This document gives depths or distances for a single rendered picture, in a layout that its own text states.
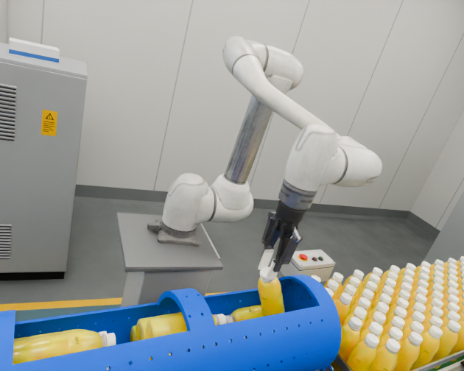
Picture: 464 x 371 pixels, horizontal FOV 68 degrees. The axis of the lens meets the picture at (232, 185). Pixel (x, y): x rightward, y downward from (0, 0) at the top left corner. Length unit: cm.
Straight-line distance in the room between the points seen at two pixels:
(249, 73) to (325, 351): 85
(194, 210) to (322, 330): 67
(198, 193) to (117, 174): 241
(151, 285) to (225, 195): 48
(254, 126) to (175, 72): 222
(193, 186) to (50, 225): 134
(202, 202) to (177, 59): 227
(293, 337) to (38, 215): 187
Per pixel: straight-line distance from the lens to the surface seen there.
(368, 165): 96
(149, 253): 139
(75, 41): 341
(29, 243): 260
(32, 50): 231
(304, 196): 88
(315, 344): 106
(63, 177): 235
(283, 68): 132
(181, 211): 141
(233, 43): 128
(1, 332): 82
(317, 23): 407
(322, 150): 84
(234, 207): 149
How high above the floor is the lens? 183
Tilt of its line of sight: 22 degrees down
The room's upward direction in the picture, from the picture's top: 17 degrees clockwise
